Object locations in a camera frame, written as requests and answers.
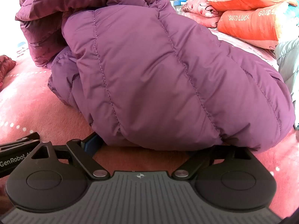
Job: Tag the red down jacket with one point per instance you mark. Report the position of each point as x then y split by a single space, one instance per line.
5 67

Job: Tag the orange teal folded quilt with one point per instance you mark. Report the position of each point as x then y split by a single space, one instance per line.
250 21

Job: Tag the pink heart print blanket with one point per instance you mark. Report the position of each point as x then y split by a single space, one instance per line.
35 112

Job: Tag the purple down jacket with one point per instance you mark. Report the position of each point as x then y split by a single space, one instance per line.
151 74

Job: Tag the blue storage box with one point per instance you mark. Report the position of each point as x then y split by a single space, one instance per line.
179 5

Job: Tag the light blue down jacket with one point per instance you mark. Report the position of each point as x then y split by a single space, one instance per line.
288 60

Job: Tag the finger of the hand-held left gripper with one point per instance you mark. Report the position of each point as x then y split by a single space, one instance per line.
21 140

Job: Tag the pink printed pillow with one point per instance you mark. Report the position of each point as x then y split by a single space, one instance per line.
203 19
201 7

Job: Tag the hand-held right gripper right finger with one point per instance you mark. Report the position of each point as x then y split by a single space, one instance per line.
186 165

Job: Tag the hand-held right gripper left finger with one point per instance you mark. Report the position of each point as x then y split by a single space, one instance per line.
93 144

